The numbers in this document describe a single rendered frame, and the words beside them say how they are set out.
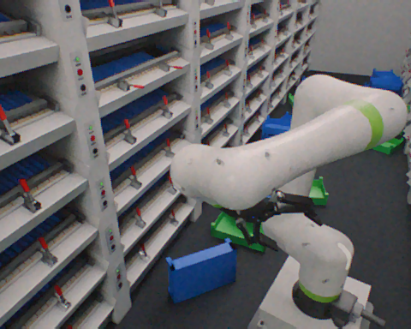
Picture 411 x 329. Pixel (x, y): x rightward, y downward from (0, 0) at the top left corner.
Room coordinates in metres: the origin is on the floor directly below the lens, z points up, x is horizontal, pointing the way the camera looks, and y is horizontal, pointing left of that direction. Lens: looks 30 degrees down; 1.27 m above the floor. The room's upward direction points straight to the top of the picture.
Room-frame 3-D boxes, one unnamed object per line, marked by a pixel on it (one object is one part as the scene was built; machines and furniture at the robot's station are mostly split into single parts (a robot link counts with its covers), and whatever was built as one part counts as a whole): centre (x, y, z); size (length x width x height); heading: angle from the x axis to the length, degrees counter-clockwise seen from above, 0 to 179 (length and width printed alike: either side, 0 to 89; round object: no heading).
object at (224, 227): (1.43, -0.20, 0.04); 0.30 x 0.20 x 0.08; 65
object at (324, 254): (0.72, -0.33, 0.52); 0.16 x 0.13 x 0.19; 36
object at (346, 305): (0.68, -0.38, 0.40); 0.26 x 0.15 x 0.06; 50
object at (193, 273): (1.07, 0.02, 0.10); 0.30 x 0.08 x 0.20; 114
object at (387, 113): (0.74, -0.37, 0.96); 0.18 x 0.13 x 0.12; 126
